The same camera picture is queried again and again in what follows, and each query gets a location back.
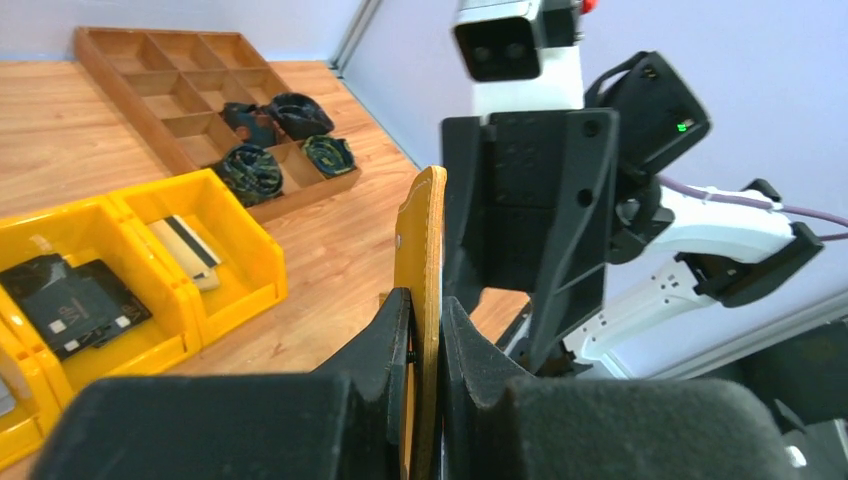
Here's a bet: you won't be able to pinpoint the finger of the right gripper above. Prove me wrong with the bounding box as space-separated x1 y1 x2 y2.
441 116 504 312
526 109 619 374

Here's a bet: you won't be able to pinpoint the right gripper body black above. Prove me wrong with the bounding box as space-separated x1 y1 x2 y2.
481 110 575 292

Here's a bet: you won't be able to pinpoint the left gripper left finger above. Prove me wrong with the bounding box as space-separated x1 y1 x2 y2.
30 288 412 479

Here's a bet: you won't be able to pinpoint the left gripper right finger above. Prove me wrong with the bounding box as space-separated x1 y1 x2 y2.
442 297 795 479

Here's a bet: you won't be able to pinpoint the yellow leather card holder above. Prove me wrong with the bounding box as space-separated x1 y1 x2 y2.
393 166 447 479

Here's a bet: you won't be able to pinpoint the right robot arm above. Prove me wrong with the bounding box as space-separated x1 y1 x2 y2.
442 43 823 374

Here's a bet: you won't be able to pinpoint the gold cards in bin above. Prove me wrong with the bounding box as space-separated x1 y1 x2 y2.
147 215 222 292

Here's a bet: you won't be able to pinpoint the black cards in bin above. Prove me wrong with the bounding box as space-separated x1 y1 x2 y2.
1 253 153 361

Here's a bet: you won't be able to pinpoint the black green coiled belt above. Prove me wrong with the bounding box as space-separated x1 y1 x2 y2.
302 135 356 178

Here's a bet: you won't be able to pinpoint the black coiled belt right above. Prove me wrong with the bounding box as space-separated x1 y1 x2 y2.
264 92 335 141

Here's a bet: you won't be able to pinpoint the yellow bin right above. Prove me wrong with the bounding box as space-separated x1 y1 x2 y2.
107 170 288 346

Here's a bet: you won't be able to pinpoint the yellow bin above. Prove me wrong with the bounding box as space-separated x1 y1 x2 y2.
1 198 201 406
107 170 288 346
1 324 61 470

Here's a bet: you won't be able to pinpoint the black coiled belt left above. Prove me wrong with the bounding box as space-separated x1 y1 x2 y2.
219 102 282 148

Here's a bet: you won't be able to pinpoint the black coiled belt front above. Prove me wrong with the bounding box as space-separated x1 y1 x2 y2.
210 143 284 207

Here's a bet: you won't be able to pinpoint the brown wooden compartment tray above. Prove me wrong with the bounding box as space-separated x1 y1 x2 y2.
74 27 361 223

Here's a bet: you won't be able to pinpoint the yellow bin middle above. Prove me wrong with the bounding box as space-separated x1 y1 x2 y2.
1 198 201 406

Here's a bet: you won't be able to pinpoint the yellow bin left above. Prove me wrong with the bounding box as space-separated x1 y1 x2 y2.
1 324 61 470

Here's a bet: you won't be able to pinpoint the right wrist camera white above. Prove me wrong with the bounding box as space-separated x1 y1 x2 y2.
453 0 597 124

